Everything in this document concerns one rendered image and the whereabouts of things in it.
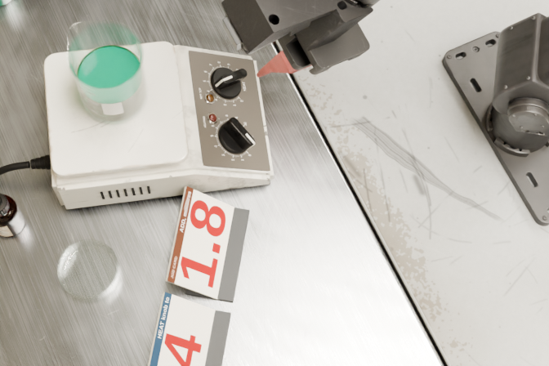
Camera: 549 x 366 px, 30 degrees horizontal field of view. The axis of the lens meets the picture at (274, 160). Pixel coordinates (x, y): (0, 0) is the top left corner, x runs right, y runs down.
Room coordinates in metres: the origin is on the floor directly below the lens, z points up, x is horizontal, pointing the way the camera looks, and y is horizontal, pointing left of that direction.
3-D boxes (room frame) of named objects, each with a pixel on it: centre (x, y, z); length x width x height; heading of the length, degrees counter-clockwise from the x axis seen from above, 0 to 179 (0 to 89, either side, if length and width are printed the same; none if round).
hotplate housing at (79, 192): (0.36, 0.12, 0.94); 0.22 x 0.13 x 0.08; 105
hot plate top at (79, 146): (0.35, 0.15, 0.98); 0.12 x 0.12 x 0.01; 14
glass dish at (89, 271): (0.22, 0.16, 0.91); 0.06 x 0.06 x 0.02
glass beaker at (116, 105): (0.37, 0.15, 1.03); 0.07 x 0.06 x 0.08; 55
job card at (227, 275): (0.26, 0.05, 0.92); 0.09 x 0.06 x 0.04; 177
